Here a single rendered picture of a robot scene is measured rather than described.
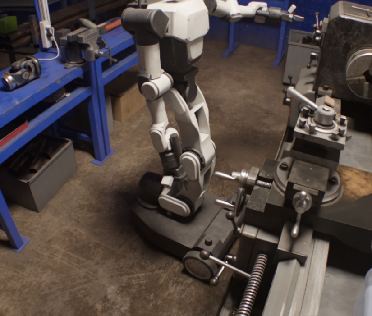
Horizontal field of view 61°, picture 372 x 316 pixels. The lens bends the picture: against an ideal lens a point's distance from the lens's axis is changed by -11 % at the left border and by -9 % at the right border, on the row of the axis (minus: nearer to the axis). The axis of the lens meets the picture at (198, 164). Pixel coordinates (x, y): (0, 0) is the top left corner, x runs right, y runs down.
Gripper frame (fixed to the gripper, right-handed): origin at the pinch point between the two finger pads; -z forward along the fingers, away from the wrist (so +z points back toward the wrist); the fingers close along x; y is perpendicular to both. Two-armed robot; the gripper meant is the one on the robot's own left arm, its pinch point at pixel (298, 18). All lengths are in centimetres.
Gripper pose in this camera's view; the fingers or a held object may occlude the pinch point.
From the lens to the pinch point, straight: 213.0
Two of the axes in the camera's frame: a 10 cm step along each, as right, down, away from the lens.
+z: -9.3, -2.5, 2.7
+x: -3.6, 5.6, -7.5
